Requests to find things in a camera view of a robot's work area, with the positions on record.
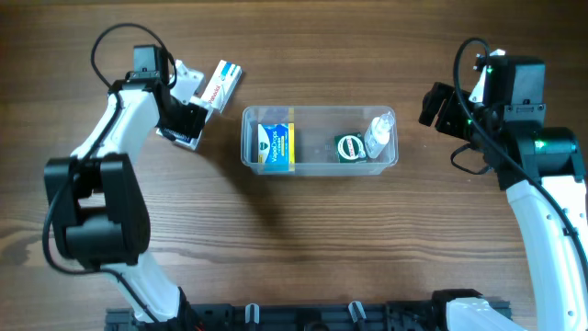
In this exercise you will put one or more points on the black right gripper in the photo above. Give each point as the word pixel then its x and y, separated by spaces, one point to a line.
pixel 446 122

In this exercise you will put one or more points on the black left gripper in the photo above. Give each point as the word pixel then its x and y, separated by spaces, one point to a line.
pixel 191 121

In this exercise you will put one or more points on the white Hansaplast box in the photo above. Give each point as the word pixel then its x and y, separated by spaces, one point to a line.
pixel 179 139

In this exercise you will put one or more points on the white blue Panadol box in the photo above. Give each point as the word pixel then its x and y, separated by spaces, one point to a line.
pixel 221 86

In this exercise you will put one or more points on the white bottle clear cap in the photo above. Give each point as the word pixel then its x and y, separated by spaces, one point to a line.
pixel 377 135

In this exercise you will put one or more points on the green square small box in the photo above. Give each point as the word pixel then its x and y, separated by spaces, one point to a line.
pixel 350 148

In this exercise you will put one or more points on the blue yellow VapoDrops box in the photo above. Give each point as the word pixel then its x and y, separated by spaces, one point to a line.
pixel 276 147

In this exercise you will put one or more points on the clear plastic container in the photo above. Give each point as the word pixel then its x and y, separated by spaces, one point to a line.
pixel 315 129

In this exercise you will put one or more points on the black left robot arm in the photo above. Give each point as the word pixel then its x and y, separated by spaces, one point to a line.
pixel 97 221

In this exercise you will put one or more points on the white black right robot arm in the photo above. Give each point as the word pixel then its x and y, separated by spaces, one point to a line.
pixel 540 169

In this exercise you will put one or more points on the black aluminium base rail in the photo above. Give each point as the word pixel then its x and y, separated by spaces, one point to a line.
pixel 406 315

